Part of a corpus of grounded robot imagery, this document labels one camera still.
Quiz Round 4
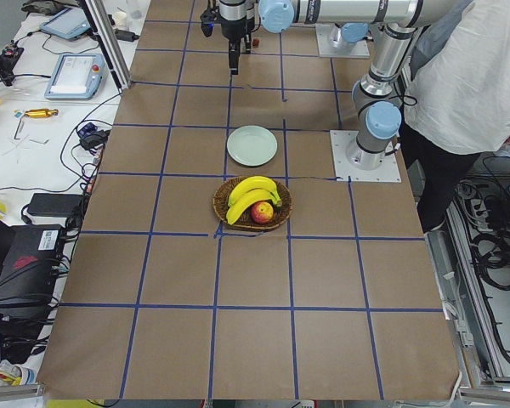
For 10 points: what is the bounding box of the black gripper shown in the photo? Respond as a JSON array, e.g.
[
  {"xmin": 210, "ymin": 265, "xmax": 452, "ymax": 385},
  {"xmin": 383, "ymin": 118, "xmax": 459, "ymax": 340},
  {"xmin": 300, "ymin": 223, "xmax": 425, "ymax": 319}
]
[{"xmin": 218, "ymin": 0, "xmax": 255, "ymax": 75}]

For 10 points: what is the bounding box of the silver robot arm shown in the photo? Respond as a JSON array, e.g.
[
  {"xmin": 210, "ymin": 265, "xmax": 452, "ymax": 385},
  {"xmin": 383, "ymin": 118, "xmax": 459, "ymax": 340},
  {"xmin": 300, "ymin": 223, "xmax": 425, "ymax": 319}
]
[{"xmin": 200, "ymin": 0, "xmax": 454, "ymax": 170}]

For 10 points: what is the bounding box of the pale green plate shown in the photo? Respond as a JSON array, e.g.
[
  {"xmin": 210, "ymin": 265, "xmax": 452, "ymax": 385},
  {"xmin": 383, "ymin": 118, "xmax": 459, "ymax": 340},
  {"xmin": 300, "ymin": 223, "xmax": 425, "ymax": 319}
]
[{"xmin": 226, "ymin": 125, "xmax": 277, "ymax": 167}]

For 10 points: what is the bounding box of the white paper cup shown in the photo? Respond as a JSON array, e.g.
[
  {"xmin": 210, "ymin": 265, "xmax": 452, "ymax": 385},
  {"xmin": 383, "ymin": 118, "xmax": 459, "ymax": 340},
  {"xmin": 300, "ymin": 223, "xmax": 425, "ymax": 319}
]
[{"xmin": 112, "ymin": 10, "xmax": 129, "ymax": 31}]

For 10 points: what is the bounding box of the yellow banana bunch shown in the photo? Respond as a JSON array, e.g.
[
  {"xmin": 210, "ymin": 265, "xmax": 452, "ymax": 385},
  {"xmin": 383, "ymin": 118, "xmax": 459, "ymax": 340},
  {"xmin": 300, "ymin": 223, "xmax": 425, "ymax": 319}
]
[{"xmin": 226, "ymin": 176, "xmax": 282, "ymax": 224}]

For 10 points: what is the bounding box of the near teach pendant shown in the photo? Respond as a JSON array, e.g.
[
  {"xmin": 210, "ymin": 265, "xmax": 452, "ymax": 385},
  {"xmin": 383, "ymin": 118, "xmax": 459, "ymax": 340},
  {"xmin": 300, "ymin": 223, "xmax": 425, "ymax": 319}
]
[{"xmin": 44, "ymin": 54, "xmax": 107, "ymax": 100}]

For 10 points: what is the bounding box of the teach pendant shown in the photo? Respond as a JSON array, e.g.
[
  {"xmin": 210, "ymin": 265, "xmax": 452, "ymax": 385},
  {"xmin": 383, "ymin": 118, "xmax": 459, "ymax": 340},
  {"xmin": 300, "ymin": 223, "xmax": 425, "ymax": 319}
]
[
  {"xmin": 40, "ymin": 8, "xmax": 90, "ymax": 40},
  {"xmin": 44, "ymin": 54, "xmax": 107, "ymax": 100}
]

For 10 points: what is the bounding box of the far teach pendant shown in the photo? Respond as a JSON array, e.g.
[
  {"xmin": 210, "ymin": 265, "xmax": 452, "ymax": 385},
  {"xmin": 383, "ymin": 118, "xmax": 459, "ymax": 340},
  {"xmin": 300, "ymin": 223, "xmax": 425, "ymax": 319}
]
[{"xmin": 40, "ymin": 8, "xmax": 90, "ymax": 40}]

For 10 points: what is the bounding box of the red yellow apple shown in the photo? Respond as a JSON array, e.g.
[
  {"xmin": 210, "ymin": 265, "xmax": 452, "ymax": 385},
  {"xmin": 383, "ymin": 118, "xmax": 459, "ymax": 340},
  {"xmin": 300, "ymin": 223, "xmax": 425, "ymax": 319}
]
[{"xmin": 250, "ymin": 201, "xmax": 275, "ymax": 224}]

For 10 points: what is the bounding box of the woven wicker basket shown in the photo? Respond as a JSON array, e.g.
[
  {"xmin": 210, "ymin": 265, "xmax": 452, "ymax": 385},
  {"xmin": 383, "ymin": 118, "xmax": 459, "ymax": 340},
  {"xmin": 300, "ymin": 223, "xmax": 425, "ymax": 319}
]
[{"xmin": 212, "ymin": 176, "xmax": 292, "ymax": 231}]

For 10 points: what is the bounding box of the person in white shirt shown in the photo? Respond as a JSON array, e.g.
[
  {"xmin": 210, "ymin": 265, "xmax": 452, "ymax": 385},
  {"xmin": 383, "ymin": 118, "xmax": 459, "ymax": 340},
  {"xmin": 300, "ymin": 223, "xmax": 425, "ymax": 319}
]
[{"xmin": 399, "ymin": 1, "xmax": 510, "ymax": 232}]

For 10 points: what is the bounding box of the black power adapter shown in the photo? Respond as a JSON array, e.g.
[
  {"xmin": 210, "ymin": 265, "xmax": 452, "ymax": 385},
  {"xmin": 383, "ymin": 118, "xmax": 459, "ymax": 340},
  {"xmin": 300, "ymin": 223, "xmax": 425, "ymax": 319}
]
[{"xmin": 26, "ymin": 193, "xmax": 82, "ymax": 218}]

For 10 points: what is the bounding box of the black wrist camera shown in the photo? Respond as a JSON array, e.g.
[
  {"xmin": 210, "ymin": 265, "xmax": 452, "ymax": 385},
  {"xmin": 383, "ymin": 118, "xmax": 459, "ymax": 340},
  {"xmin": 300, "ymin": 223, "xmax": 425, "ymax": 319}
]
[{"xmin": 200, "ymin": 5, "xmax": 216, "ymax": 37}]

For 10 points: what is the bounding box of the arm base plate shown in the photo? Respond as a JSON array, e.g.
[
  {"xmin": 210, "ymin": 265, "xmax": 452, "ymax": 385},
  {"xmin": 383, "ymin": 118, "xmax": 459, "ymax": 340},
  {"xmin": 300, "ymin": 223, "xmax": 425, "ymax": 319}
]
[
  {"xmin": 315, "ymin": 22, "xmax": 370, "ymax": 59},
  {"xmin": 330, "ymin": 130, "xmax": 401, "ymax": 183}
]

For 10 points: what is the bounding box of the aluminium frame post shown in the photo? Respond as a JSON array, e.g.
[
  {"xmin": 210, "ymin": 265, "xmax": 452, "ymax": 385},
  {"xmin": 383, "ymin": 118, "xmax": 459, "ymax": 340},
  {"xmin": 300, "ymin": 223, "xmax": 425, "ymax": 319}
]
[{"xmin": 78, "ymin": 0, "xmax": 132, "ymax": 90}]

